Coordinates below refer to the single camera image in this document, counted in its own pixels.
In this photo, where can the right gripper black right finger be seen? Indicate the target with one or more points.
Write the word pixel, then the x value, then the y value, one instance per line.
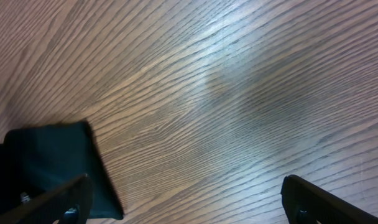
pixel 305 202

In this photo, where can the black Sydrogen t-shirt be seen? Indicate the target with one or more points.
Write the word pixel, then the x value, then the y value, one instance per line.
pixel 36 160

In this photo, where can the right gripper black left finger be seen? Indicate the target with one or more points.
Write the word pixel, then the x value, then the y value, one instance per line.
pixel 69 203

